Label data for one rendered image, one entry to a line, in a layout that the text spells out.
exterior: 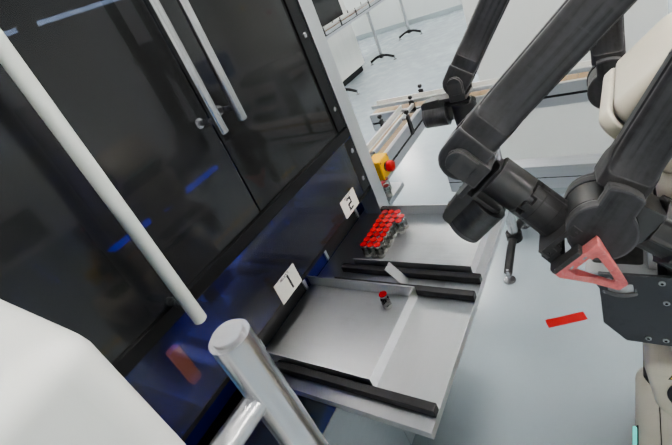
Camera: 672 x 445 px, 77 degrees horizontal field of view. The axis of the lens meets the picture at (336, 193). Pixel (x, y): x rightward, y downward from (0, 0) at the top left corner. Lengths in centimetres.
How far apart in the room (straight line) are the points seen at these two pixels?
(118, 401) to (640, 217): 56
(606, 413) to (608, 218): 137
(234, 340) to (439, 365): 74
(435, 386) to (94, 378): 78
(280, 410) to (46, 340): 14
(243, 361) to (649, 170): 49
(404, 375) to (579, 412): 105
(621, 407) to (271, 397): 172
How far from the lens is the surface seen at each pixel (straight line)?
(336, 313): 114
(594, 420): 190
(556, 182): 215
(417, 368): 96
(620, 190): 58
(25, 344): 21
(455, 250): 119
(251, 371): 26
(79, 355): 20
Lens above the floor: 163
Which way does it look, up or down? 26 degrees down
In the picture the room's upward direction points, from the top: 24 degrees counter-clockwise
